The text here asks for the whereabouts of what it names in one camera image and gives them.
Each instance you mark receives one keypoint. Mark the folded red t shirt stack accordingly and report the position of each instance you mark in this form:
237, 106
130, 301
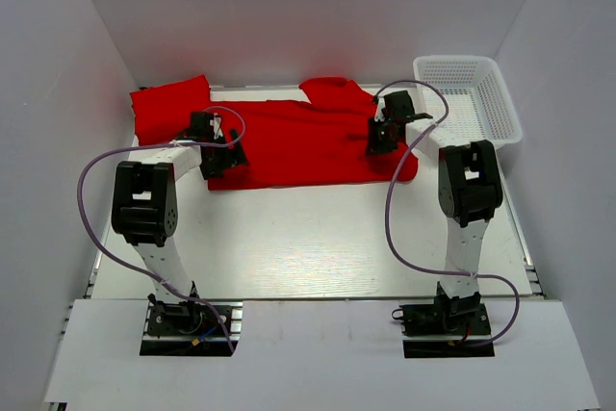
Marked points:
161, 113

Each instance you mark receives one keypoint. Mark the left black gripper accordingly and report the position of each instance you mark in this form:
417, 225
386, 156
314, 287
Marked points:
232, 157

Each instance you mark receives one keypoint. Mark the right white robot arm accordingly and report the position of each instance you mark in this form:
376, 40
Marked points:
469, 187

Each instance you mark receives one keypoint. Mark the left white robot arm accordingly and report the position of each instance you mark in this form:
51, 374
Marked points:
145, 211

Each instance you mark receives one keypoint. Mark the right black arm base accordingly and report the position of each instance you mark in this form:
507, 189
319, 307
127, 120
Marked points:
427, 334

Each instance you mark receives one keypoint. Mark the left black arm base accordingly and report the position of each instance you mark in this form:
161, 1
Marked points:
190, 330

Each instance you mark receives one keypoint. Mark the white plastic basket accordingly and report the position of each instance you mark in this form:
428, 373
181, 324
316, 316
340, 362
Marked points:
480, 106

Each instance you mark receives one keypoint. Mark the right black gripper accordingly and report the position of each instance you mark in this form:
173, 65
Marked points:
375, 146

